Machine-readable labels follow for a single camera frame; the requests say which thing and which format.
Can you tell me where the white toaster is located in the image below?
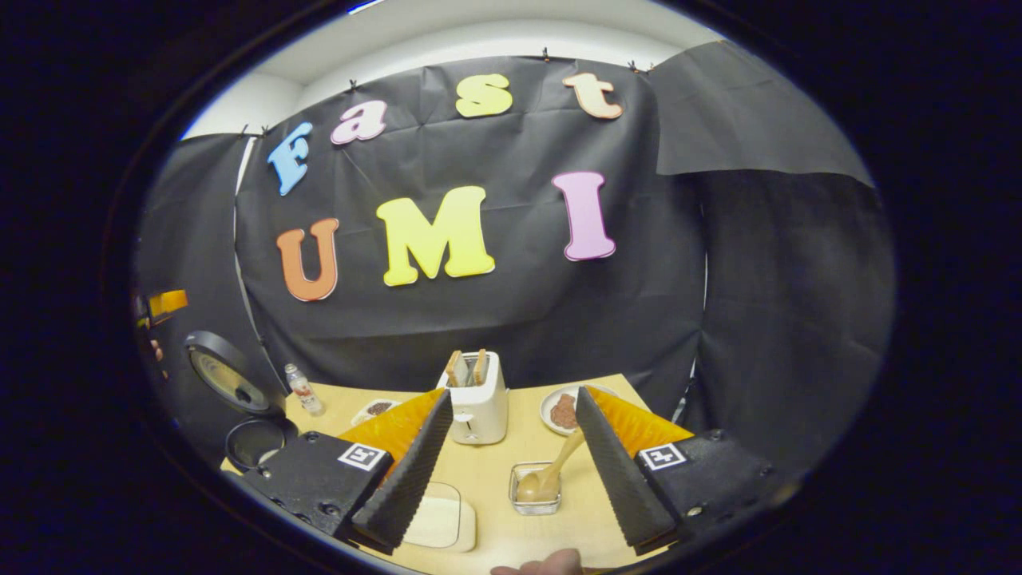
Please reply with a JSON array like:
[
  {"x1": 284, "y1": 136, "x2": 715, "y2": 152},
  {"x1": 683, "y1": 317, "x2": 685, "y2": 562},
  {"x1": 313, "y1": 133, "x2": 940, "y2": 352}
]
[{"x1": 436, "y1": 350, "x2": 509, "y2": 446}]

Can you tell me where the white round plate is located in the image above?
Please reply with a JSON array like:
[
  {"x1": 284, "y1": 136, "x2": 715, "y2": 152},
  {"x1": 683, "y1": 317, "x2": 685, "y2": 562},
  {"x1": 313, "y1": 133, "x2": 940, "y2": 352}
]
[{"x1": 540, "y1": 384, "x2": 620, "y2": 436}]

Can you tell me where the small clear plastic bottle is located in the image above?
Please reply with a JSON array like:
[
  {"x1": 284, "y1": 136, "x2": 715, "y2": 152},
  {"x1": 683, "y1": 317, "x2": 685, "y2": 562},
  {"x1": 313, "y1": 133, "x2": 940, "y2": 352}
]
[{"x1": 285, "y1": 363, "x2": 326, "y2": 417}]

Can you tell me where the wooden spoon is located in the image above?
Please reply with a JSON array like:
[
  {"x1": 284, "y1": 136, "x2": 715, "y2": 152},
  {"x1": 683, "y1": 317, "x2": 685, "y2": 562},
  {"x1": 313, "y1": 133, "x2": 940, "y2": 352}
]
[{"x1": 515, "y1": 431, "x2": 585, "y2": 504}]

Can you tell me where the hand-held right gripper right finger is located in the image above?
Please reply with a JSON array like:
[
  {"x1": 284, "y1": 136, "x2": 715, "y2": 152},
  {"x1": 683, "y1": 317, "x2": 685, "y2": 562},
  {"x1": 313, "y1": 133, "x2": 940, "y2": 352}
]
[{"x1": 575, "y1": 385, "x2": 787, "y2": 557}]

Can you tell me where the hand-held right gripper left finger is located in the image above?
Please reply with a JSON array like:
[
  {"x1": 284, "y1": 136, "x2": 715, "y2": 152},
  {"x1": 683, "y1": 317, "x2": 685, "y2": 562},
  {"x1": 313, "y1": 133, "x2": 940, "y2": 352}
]
[{"x1": 240, "y1": 388, "x2": 454, "y2": 555}]

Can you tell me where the black and silver rice cooker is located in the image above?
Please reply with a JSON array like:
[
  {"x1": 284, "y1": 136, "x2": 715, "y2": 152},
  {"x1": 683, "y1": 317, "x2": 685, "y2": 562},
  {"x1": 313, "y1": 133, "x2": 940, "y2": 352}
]
[{"x1": 183, "y1": 330, "x2": 301, "y2": 474}]

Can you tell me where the white divided grain dish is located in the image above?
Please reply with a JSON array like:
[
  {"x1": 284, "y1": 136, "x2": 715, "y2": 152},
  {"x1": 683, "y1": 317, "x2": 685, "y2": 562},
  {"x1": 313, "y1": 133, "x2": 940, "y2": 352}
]
[{"x1": 351, "y1": 399, "x2": 402, "y2": 426}]

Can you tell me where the black backdrop cloth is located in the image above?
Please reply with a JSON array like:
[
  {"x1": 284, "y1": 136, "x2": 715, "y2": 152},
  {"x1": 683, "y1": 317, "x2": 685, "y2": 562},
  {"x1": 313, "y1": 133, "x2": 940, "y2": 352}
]
[{"x1": 132, "y1": 40, "x2": 895, "y2": 480}]

